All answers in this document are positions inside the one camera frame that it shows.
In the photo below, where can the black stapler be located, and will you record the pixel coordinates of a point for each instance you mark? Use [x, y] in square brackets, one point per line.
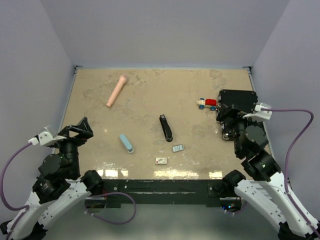
[166, 128]

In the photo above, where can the pink toy microphone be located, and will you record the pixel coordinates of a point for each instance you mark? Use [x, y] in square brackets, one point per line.
[121, 81]

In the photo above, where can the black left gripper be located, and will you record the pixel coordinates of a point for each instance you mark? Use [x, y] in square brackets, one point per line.
[83, 128]

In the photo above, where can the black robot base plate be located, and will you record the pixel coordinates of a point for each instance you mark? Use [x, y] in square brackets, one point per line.
[213, 193]

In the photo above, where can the grey staple box sleeve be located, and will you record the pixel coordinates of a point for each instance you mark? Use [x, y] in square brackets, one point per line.
[161, 160]

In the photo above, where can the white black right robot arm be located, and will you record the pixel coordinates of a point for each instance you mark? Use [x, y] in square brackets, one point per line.
[279, 206]

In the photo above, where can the light blue small stapler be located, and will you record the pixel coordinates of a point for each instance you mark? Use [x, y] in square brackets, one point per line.
[126, 143]

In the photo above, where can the black hard case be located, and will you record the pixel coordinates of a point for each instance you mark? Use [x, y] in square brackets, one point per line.
[231, 96]

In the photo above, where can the red toy block car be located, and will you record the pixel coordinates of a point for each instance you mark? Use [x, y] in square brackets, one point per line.
[207, 103]

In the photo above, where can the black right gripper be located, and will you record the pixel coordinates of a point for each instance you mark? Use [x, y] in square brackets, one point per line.
[236, 115]

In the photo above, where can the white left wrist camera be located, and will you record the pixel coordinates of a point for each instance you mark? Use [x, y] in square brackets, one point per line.
[46, 138]

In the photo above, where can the staple tray with staples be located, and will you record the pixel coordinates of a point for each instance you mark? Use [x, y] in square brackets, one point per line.
[177, 148]

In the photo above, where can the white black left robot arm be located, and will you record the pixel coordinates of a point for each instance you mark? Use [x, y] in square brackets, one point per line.
[59, 185]

